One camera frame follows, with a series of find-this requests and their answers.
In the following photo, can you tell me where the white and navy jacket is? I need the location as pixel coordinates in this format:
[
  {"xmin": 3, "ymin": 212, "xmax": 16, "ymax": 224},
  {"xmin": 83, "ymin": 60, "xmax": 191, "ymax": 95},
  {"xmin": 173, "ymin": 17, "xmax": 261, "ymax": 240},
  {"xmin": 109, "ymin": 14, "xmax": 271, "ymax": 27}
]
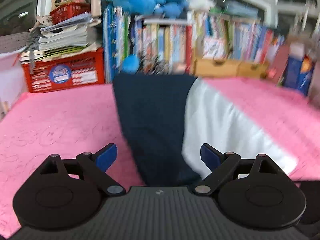
[{"xmin": 113, "ymin": 73, "xmax": 298, "ymax": 186}]

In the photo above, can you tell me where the pink bunny towel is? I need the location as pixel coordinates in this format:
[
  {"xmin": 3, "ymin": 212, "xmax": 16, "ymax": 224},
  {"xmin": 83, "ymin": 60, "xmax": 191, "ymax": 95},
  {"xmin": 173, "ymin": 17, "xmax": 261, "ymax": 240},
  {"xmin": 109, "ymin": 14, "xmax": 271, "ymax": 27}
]
[{"xmin": 1, "ymin": 78, "xmax": 319, "ymax": 237}]

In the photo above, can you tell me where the red plastic crate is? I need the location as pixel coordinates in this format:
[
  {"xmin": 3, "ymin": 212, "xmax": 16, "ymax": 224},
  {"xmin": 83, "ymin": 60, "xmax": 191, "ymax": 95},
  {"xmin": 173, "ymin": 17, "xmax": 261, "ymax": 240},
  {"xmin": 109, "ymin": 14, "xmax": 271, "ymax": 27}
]
[{"xmin": 22, "ymin": 48, "xmax": 105, "ymax": 93}]

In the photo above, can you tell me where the wooden drawer organizer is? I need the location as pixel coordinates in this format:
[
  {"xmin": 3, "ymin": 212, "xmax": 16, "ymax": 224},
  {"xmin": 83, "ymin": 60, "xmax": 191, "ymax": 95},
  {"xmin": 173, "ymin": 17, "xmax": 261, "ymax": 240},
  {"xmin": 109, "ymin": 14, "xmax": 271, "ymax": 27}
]
[{"xmin": 189, "ymin": 53, "xmax": 269, "ymax": 79}]

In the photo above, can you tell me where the blue plush ball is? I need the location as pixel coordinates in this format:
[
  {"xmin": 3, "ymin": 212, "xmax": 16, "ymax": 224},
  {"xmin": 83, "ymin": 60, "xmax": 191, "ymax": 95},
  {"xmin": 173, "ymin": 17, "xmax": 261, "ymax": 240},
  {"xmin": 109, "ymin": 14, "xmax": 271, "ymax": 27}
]
[{"xmin": 121, "ymin": 54, "xmax": 140, "ymax": 74}]

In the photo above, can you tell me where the white pencil print box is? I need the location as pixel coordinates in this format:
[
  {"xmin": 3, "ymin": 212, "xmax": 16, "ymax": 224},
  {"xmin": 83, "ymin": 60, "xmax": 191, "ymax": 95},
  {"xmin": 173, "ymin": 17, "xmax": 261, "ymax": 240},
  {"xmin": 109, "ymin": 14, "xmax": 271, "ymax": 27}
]
[{"xmin": 203, "ymin": 36, "xmax": 226, "ymax": 59}]

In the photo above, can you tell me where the blue box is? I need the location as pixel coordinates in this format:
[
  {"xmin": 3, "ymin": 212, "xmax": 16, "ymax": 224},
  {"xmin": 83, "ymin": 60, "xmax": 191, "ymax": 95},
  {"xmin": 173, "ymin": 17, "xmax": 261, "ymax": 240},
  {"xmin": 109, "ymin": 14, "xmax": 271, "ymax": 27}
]
[{"xmin": 284, "ymin": 56, "xmax": 315, "ymax": 96}]

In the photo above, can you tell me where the miniature bicycle model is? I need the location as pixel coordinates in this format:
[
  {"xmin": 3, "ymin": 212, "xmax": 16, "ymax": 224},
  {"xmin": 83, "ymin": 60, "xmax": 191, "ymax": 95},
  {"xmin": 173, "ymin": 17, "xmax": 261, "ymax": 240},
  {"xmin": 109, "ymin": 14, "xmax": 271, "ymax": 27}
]
[{"xmin": 138, "ymin": 56, "xmax": 170, "ymax": 75}]

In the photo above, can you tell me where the stack of papers and books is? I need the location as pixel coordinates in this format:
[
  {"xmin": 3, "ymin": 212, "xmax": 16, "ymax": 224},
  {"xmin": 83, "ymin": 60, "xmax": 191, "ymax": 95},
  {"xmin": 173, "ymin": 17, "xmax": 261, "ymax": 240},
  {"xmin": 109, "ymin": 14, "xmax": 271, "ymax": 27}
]
[{"xmin": 19, "ymin": 12, "xmax": 101, "ymax": 64}]

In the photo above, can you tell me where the row of books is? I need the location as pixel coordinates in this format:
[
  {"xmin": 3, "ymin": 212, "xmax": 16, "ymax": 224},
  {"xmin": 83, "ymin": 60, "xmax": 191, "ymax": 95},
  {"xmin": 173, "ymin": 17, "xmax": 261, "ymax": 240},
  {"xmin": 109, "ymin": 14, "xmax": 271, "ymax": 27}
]
[{"xmin": 103, "ymin": 5, "xmax": 285, "ymax": 83}]

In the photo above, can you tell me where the small red basket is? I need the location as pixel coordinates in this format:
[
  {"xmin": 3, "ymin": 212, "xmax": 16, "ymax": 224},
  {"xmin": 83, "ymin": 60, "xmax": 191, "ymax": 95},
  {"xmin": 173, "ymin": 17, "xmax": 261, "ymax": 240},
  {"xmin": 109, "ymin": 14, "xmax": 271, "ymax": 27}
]
[{"xmin": 50, "ymin": 2, "xmax": 91, "ymax": 24}]

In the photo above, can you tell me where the stack of folded blue cloths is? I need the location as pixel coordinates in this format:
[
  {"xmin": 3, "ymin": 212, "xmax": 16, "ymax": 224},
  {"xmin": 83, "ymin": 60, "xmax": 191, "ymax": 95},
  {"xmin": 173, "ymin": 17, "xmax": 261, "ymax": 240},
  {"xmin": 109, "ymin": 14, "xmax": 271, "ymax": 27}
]
[{"xmin": 224, "ymin": 1, "xmax": 259, "ymax": 18}]

